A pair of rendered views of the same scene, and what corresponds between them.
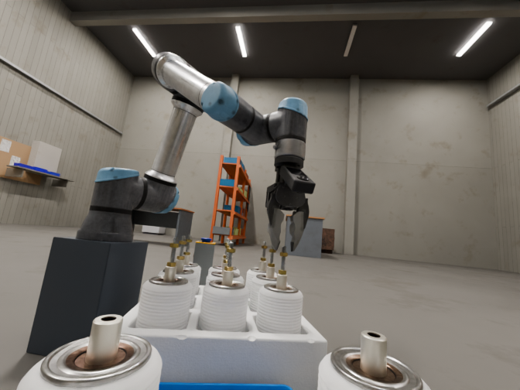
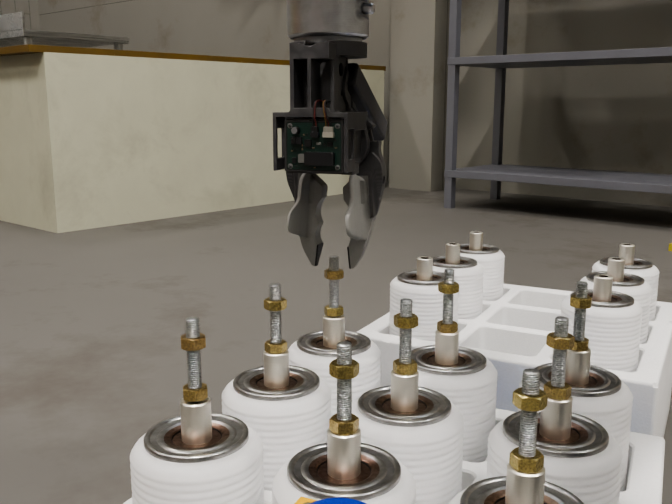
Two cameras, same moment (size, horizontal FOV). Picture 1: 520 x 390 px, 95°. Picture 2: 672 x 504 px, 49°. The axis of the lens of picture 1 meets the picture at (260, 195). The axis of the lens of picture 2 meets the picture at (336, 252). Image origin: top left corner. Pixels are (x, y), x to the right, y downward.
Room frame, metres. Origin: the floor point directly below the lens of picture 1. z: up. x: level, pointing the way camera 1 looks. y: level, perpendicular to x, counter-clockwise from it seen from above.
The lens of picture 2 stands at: (1.14, 0.33, 0.49)
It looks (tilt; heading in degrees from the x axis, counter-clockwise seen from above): 11 degrees down; 214
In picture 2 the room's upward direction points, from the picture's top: straight up
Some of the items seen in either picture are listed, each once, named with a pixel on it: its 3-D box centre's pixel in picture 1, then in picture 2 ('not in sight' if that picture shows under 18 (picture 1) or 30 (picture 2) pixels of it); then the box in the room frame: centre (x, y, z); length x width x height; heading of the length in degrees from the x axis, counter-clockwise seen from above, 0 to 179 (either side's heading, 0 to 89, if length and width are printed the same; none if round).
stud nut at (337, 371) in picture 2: not in sight; (344, 368); (0.76, 0.09, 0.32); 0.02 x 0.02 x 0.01; 40
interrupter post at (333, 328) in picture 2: (281, 282); (333, 331); (0.55, -0.07, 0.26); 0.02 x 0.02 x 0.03
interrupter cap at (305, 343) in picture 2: (281, 288); (333, 343); (0.55, -0.07, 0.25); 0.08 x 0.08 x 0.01
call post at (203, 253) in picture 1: (200, 285); not in sight; (0.92, 0.19, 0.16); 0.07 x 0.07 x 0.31; 9
